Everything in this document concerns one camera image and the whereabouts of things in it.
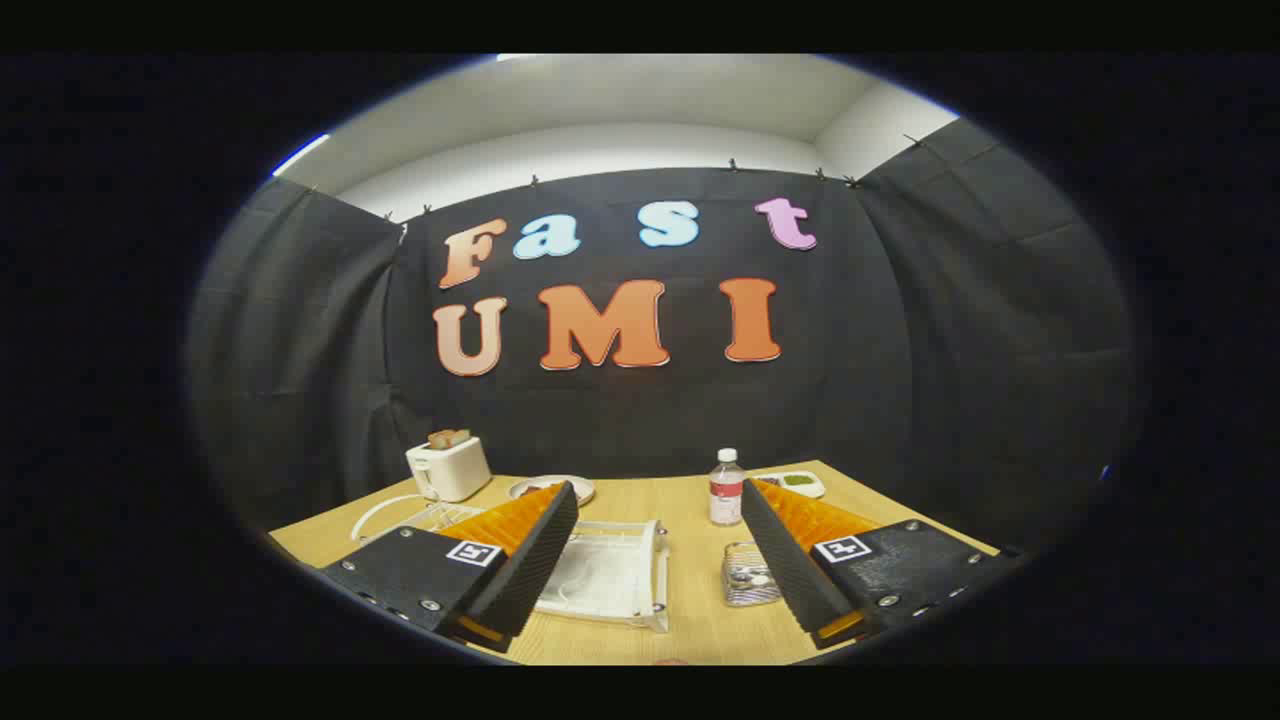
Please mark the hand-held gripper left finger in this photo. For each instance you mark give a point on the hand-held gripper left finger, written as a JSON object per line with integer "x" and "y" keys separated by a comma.
{"x": 530, "y": 570}

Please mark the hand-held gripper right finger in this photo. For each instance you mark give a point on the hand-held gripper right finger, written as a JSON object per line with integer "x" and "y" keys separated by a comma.
{"x": 785, "y": 570}

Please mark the silver spoon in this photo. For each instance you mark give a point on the silver spoon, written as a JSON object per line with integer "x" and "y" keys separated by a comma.
{"x": 750, "y": 574}

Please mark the white dish rack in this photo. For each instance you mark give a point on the white dish rack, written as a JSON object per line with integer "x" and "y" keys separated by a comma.
{"x": 610, "y": 580}

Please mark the beige plate with food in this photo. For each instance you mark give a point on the beige plate with food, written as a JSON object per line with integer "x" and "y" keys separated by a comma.
{"x": 535, "y": 487}

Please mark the white divided condiment tray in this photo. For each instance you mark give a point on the white divided condiment tray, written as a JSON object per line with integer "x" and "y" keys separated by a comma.
{"x": 800, "y": 483}

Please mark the clear plastic bottle red label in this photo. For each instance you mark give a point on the clear plastic bottle red label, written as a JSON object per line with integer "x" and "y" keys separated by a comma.
{"x": 726, "y": 495}

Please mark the white toaster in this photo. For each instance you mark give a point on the white toaster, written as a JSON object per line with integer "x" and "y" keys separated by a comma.
{"x": 455, "y": 470}

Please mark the toast slices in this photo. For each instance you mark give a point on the toast slices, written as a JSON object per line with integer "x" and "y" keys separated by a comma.
{"x": 448, "y": 438}

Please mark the black backdrop cloth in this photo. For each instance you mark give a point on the black backdrop cloth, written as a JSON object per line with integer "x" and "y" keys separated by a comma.
{"x": 860, "y": 380}

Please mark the ceiling light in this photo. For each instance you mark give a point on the ceiling light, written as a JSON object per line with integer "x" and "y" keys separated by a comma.
{"x": 300, "y": 153}

